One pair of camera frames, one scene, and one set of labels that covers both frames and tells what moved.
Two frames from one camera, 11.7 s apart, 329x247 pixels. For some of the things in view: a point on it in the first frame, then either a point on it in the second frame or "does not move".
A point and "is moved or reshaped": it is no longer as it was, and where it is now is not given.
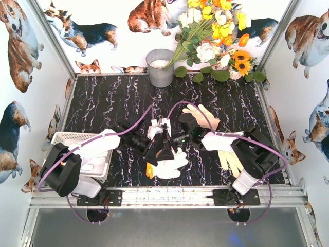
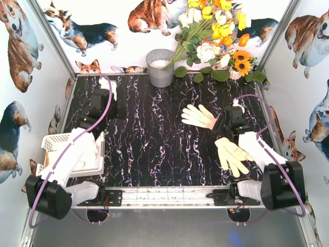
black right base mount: [226, 197] does not move
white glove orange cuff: [167, 169] is moved or reshaped
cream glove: [225, 157] does not move
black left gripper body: [148, 152] to [119, 107]
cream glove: [213, 122] does not move
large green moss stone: [221, 75] does not move
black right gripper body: [171, 143] to [221, 124]
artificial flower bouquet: [210, 30] does not move
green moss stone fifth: [249, 77] does not move
